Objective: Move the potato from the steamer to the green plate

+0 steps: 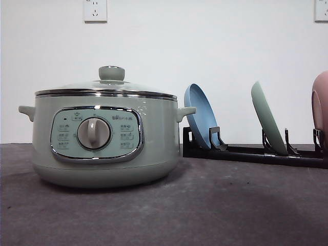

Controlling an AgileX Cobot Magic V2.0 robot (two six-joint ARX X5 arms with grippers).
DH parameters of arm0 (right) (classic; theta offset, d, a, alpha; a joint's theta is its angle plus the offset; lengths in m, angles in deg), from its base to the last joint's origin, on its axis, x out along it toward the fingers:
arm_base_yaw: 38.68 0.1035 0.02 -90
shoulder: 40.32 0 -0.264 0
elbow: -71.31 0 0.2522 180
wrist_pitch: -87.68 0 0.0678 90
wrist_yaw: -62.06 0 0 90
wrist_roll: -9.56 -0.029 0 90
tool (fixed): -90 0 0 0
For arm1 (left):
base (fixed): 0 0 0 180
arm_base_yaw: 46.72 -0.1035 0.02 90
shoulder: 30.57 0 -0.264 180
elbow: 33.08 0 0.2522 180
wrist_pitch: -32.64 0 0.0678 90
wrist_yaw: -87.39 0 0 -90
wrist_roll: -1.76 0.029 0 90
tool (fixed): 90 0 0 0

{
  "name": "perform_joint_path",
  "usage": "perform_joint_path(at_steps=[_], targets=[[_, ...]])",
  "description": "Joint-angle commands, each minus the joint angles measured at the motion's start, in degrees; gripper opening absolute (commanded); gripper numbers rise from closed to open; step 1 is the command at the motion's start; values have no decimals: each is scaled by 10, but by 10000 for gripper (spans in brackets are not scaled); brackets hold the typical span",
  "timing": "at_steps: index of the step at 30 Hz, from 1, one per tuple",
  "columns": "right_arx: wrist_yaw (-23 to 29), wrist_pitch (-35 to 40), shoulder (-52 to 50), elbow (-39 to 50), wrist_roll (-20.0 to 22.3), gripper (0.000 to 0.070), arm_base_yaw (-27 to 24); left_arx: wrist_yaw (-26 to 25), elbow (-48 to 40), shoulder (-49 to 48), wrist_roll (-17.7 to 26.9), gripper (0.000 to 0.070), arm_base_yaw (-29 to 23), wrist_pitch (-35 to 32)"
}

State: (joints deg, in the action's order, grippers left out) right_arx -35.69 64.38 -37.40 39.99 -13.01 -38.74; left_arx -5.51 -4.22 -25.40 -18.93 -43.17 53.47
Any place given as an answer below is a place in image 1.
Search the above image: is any white wall socket left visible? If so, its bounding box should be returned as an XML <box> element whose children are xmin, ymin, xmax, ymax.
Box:
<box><xmin>83</xmin><ymin>0</ymin><xmax>108</xmax><ymax>24</ymax></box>

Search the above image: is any white wall socket right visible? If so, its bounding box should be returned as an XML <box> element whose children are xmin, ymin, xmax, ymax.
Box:
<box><xmin>312</xmin><ymin>0</ymin><xmax>328</xmax><ymax>25</ymax></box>

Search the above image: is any grey table cloth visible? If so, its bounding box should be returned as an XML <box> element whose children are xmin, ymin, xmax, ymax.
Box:
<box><xmin>0</xmin><ymin>143</ymin><xmax>328</xmax><ymax>246</ymax></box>

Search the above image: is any blue plate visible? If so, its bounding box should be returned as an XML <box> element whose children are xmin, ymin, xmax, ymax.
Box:
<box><xmin>184</xmin><ymin>83</ymin><xmax>220</xmax><ymax>148</ymax></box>

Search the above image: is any green electric steamer pot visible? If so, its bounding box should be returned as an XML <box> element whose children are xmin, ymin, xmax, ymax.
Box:
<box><xmin>19</xmin><ymin>66</ymin><xmax>197</xmax><ymax>189</ymax></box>

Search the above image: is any pink plate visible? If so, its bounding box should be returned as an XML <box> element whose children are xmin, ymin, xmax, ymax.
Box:
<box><xmin>311</xmin><ymin>71</ymin><xmax>328</xmax><ymax>151</ymax></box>

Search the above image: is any glass pot lid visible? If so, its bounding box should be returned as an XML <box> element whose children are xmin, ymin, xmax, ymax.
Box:
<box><xmin>35</xmin><ymin>66</ymin><xmax>177</xmax><ymax>101</ymax></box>

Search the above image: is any green plate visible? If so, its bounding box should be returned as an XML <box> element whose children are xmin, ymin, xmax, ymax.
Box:
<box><xmin>251</xmin><ymin>81</ymin><xmax>288</xmax><ymax>156</ymax></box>

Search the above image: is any white wall socket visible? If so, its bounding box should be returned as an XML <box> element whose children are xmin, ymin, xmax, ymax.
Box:
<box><xmin>312</xmin><ymin>0</ymin><xmax>328</xmax><ymax>25</ymax></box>
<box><xmin>83</xmin><ymin>0</ymin><xmax>108</xmax><ymax>24</ymax></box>

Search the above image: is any black dish rack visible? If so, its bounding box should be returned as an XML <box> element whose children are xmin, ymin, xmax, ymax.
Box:
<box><xmin>183</xmin><ymin>127</ymin><xmax>328</xmax><ymax>169</ymax></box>

